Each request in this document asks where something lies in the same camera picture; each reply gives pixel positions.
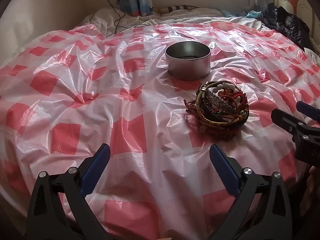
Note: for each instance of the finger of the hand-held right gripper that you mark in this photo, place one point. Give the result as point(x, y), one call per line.
point(285, 120)
point(306, 108)

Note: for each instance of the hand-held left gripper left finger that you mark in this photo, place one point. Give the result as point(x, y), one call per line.
point(96, 162)

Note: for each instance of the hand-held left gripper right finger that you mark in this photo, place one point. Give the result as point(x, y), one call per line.
point(222, 165)

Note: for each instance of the engraved silver bangle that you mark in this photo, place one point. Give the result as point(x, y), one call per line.
point(217, 101)

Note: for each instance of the round metal tin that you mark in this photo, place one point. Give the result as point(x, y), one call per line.
point(187, 65)

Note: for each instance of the person's right hand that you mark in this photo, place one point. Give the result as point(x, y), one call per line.
point(315, 185)

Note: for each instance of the white papers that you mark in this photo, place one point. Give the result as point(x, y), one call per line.
point(312, 55)

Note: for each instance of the pink checkered plastic sheet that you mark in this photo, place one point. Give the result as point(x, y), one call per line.
point(100, 92)

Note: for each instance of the black puffer jacket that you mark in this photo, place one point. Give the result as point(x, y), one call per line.
point(287, 25)

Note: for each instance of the blue plastic bag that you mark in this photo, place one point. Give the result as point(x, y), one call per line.
point(253, 13)

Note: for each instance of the white bed quilt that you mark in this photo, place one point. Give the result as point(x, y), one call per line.
point(175, 17)

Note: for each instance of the striped pillow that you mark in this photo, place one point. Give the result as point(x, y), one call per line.
point(180, 8)

